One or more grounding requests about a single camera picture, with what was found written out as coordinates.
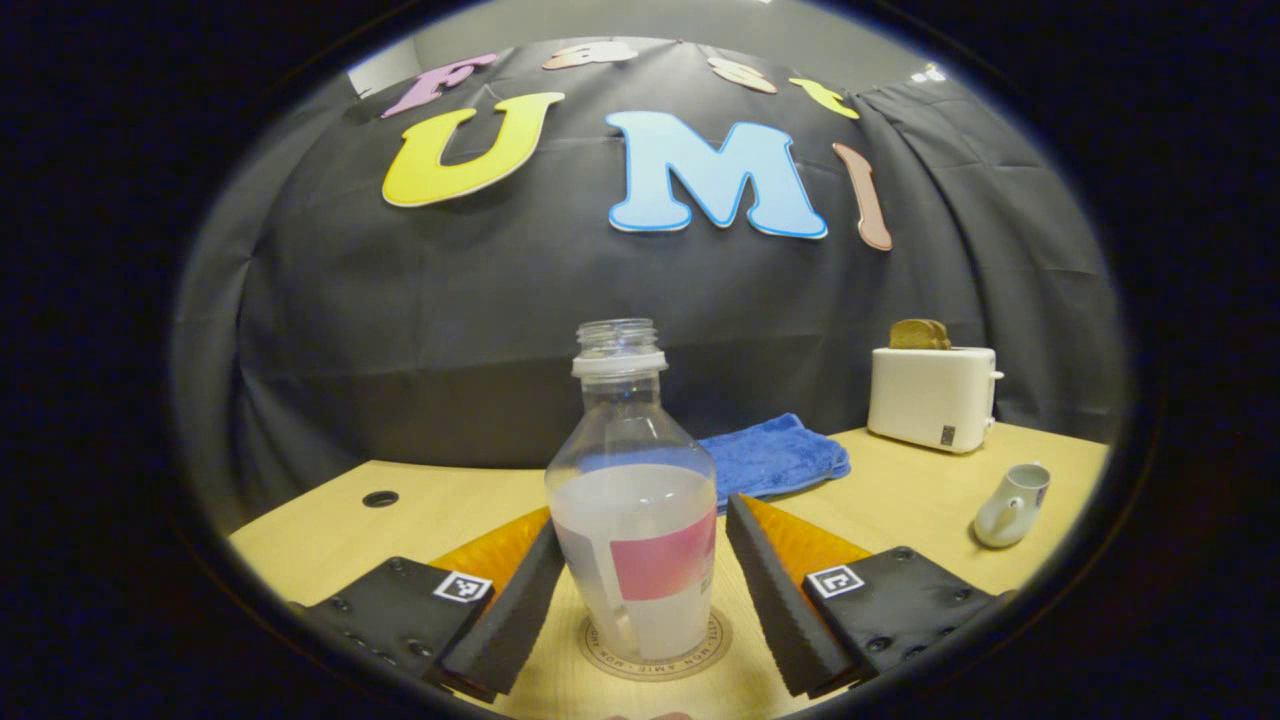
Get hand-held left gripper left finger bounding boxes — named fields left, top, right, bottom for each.
left=288, top=505, right=569, bottom=705

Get toast slices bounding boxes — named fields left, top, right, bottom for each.
left=888, top=318, right=954, bottom=352

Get blue towel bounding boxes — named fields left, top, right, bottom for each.
left=696, top=412, right=853, bottom=514

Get white blue-patterned teacup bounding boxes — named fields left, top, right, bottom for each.
left=972, top=461, right=1053, bottom=550

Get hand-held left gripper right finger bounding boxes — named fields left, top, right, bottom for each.
left=724, top=492, right=1018, bottom=700

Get round brown coaster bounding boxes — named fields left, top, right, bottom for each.
left=577, top=604, right=735, bottom=685

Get black backdrop cloth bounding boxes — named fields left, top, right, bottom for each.
left=168, top=37, right=1132, bottom=536

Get white toaster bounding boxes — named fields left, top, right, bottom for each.
left=866, top=345, right=1005, bottom=456

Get clear plastic water bottle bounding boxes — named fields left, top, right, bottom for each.
left=544, top=318, right=720, bottom=664

